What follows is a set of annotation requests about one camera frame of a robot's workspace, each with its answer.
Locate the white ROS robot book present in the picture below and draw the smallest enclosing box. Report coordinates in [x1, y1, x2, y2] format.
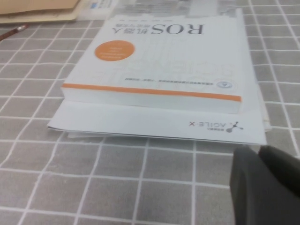
[60, 0, 245, 116]

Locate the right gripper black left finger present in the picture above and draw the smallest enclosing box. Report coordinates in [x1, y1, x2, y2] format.
[230, 146, 294, 225]

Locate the brown kraft notebook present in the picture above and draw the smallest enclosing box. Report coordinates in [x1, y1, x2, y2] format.
[0, 0, 82, 16]

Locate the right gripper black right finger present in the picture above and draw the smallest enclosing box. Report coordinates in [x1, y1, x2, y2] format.
[258, 144, 300, 225]

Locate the red pencil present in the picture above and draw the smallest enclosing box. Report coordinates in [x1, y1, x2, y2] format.
[0, 23, 29, 42]

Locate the grey white checked tablecloth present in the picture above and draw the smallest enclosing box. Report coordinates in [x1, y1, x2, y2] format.
[0, 0, 300, 225]

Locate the white magazine with colourful print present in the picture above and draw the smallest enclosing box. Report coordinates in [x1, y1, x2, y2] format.
[76, 0, 124, 22]

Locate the white AgileX brochure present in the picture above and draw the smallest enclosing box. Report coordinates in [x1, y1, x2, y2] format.
[46, 9, 273, 146]

